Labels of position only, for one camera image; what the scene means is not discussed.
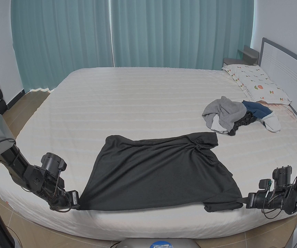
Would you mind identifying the white printed pillow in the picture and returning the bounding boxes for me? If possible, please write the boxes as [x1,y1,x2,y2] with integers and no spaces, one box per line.
[221,64,292,105]

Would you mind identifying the black T-shirt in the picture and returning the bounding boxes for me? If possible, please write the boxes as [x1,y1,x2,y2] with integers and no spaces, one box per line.
[77,132,243,212]

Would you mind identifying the grey bedside table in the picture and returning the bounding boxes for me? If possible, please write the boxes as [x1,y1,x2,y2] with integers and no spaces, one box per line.
[223,45,259,66]

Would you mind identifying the blue-green curtain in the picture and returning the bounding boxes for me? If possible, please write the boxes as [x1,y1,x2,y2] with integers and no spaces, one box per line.
[111,0,255,69]
[10,0,114,92]

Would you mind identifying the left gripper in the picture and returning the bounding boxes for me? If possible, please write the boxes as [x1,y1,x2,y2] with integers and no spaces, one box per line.
[51,189,81,211]

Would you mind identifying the bed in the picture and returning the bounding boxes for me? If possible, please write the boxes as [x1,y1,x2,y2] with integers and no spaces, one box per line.
[0,37,297,241]

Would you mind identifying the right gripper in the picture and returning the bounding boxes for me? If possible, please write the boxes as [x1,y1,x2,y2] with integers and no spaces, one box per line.
[246,191,270,209]

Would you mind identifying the pile of clothes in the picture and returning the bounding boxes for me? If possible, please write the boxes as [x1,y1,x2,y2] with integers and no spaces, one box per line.
[202,96,281,136]

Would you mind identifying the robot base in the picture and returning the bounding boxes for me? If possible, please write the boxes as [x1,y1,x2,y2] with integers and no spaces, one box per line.
[117,238,198,248]

